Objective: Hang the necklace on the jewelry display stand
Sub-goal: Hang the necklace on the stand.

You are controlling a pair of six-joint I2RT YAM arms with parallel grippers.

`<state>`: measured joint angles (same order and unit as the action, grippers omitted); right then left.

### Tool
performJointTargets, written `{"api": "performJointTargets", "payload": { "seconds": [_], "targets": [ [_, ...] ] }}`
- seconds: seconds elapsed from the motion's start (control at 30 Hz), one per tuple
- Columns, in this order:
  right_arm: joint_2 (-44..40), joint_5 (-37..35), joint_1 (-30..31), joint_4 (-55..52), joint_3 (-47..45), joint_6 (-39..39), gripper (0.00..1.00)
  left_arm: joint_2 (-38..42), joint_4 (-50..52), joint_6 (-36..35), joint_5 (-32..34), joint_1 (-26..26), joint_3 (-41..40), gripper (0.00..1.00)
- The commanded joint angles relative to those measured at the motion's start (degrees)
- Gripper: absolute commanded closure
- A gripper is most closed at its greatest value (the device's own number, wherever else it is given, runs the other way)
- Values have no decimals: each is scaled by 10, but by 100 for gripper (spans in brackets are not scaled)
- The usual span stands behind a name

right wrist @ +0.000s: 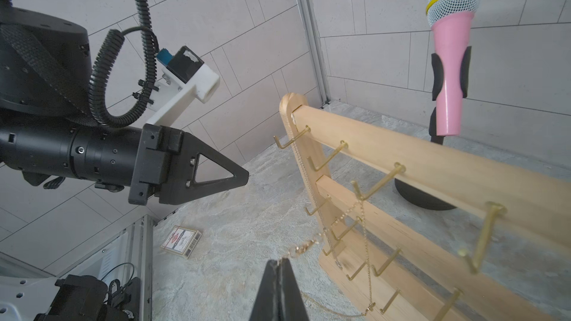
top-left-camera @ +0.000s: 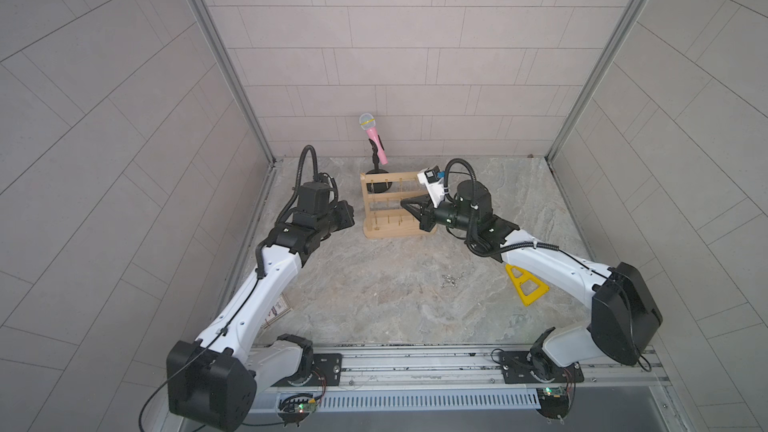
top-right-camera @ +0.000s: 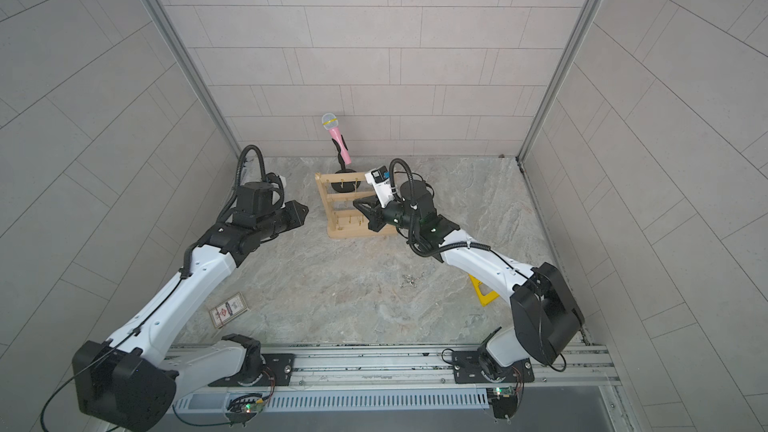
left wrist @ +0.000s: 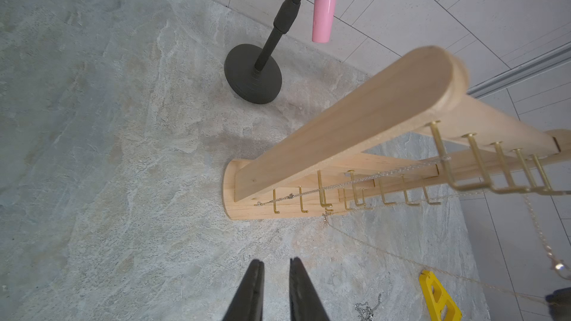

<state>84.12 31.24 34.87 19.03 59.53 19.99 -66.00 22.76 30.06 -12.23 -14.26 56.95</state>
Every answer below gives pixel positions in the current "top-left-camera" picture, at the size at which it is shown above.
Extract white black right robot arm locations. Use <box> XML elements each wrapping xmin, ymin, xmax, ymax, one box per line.
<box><xmin>401</xmin><ymin>158</ymin><xmax>663</xmax><ymax>383</ymax></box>

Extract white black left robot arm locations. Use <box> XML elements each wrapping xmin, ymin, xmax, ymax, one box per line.
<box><xmin>161</xmin><ymin>167</ymin><xmax>354</xmax><ymax>431</ymax></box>

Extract aluminium corner frame post left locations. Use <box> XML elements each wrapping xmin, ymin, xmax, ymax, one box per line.
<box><xmin>187</xmin><ymin>0</ymin><xmax>276</xmax><ymax>168</ymax></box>

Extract aluminium corner frame post right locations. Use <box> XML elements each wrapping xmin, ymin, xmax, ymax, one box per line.
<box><xmin>546</xmin><ymin>0</ymin><xmax>649</xmax><ymax>166</ymax></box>

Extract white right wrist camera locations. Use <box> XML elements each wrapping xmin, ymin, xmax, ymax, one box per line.
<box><xmin>417</xmin><ymin>166</ymin><xmax>447</xmax><ymax>208</ymax></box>

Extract black microphone stand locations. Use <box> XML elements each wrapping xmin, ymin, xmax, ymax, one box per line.
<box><xmin>366</xmin><ymin>139</ymin><xmax>392</xmax><ymax>194</ymax></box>

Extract aluminium corner frame post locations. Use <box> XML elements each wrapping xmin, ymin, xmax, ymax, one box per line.
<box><xmin>187</xmin><ymin>0</ymin><xmax>276</xmax><ymax>168</ymax></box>
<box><xmin>546</xmin><ymin>0</ymin><xmax>649</xmax><ymax>166</ymax></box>

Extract pink toy microphone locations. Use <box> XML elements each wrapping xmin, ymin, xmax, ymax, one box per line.
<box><xmin>359</xmin><ymin>113</ymin><xmax>388</xmax><ymax>165</ymax></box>

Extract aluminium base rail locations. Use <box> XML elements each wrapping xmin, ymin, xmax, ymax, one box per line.
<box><xmin>251</xmin><ymin>345</ymin><xmax>673</xmax><ymax>420</ymax></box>

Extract yellow plastic triangle piece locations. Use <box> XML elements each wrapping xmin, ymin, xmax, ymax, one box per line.
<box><xmin>505</xmin><ymin>264</ymin><xmax>550</xmax><ymax>307</ymax></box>

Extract small printed card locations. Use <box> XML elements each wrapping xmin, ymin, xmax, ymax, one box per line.
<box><xmin>267</xmin><ymin>303</ymin><xmax>291</xmax><ymax>323</ymax></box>

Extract wooden jewelry display stand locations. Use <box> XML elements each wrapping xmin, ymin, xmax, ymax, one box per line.
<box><xmin>360</xmin><ymin>171</ymin><xmax>435</xmax><ymax>239</ymax></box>

